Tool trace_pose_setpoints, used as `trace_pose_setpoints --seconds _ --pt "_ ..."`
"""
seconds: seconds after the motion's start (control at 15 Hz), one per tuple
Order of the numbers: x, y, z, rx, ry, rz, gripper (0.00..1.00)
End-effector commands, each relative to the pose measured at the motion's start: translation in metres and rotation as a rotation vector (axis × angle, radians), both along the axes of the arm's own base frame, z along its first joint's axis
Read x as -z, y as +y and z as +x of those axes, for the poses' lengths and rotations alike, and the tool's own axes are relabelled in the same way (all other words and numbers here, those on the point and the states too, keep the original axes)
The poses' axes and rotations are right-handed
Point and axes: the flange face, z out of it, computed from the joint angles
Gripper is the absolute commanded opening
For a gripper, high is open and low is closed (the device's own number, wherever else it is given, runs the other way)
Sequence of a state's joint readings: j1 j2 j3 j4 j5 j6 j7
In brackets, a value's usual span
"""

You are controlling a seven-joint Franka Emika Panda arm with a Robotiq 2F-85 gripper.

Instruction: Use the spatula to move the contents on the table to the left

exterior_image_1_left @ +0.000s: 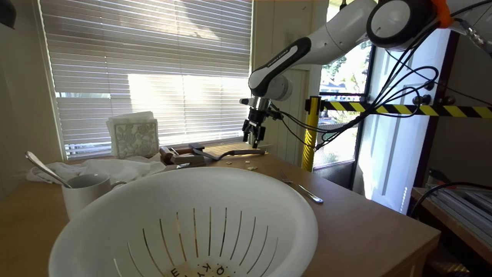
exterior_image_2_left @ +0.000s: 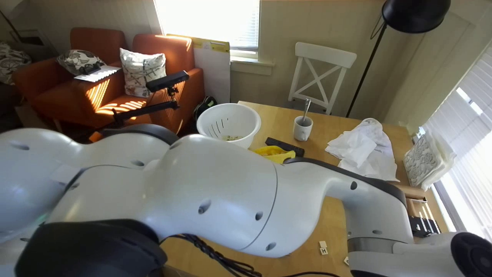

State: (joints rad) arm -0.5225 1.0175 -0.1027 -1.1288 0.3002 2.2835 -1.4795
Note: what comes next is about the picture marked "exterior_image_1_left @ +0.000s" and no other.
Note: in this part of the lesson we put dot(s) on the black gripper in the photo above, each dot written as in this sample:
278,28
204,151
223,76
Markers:
258,110

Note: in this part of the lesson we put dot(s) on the grey metal cylinder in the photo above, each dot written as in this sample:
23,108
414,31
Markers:
240,153

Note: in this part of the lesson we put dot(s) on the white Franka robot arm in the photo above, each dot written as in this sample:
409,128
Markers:
327,40

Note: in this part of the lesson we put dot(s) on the yellow vertical pole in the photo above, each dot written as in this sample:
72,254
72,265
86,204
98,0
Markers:
309,133

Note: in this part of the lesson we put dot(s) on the brown wooden block pile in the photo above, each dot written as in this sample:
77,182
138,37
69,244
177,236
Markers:
186,156

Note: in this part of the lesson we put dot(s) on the white plastic colander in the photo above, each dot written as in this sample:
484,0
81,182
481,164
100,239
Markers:
178,221

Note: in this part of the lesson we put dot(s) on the white textured box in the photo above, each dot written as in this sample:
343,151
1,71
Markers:
134,136

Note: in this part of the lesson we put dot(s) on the white slatted window blind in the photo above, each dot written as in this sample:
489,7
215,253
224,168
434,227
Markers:
154,62

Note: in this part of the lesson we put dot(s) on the white crumpled cloth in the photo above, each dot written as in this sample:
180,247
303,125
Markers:
123,168

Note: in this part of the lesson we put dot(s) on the small wooden letter tile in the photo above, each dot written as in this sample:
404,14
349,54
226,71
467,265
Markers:
174,271
206,267

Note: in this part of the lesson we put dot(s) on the yellow black striped bar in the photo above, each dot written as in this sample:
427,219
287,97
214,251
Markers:
409,108

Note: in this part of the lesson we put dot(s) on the white ceramic cup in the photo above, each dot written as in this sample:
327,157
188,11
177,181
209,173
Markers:
85,194

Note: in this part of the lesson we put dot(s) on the metal spoon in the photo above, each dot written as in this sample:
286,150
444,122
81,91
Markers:
46,168

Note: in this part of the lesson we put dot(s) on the wooden side shelf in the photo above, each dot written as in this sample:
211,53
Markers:
455,216

